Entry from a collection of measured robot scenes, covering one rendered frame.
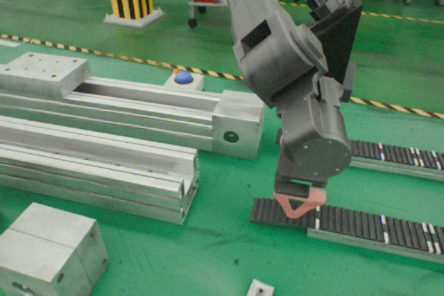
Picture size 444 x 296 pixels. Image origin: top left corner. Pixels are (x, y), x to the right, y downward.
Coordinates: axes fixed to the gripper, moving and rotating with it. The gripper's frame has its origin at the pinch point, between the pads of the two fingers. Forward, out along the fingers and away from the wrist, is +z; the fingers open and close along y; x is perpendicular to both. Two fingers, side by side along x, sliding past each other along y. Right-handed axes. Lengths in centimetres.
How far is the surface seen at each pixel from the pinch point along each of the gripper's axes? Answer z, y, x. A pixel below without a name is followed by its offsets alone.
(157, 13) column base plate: 99, -314, -160
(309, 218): 2.7, 2.2, 2.8
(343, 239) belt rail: 4.9, 3.3, 8.5
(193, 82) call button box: 2.0, -30.7, -25.7
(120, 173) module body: -2.5, 4.4, -26.8
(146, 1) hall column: 83, -305, -168
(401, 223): 2.8, -0.1, 16.8
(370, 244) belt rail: 4.8, 3.3, 12.5
